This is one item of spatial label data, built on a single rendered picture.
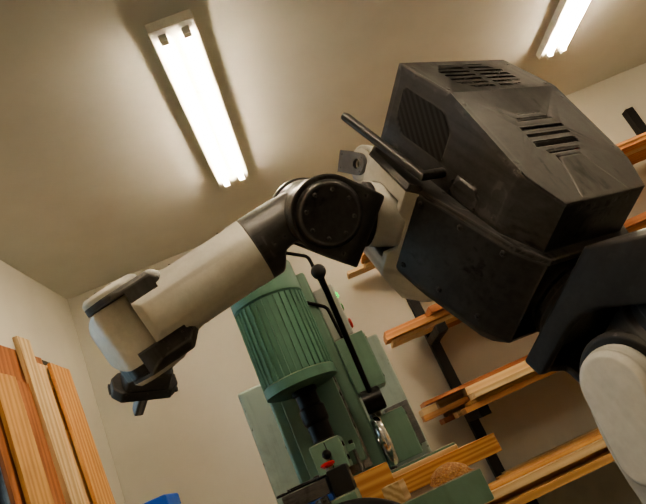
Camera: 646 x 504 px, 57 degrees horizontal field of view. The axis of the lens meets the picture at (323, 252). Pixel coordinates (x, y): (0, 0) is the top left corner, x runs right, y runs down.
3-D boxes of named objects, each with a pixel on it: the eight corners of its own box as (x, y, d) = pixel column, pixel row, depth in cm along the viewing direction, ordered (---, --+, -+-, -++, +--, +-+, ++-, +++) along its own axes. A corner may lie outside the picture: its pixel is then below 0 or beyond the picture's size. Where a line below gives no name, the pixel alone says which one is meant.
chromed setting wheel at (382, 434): (390, 469, 136) (368, 417, 140) (389, 467, 148) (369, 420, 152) (402, 463, 136) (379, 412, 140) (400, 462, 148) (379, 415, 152)
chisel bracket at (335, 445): (323, 486, 125) (308, 447, 128) (329, 483, 138) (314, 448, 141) (355, 472, 126) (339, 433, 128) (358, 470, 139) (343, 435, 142)
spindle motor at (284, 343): (261, 402, 128) (213, 276, 139) (275, 408, 145) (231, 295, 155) (335, 368, 129) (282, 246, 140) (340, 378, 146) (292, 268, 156)
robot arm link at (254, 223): (283, 285, 72) (374, 224, 74) (243, 223, 70) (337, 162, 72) (267, 274, 83) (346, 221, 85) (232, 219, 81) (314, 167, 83)
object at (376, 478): (307, 543, 120) (293, 504, 122) (308, 542, 121) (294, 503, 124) (403, 499, 121) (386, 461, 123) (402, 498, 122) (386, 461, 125)
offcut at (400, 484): (394, 504, 117) (386, 485, 119) (411, 497, 116) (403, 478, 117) (389, 508, 114) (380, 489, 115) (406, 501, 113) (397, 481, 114)
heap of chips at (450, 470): (434, 488, 114) (427, 473, 115) (428, 485, 126) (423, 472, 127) (473, 469, 114) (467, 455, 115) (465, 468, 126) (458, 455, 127)
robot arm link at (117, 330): (147, 360, 93) (106, 400, 74) (110, 306, 93) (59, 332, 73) (204, 324, 93) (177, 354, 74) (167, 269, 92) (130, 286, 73)
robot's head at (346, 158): (410, 149, 98) (378, 145, 104) (371, 145, 93) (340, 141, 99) (404, 187, 99) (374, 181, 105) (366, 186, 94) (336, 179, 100)
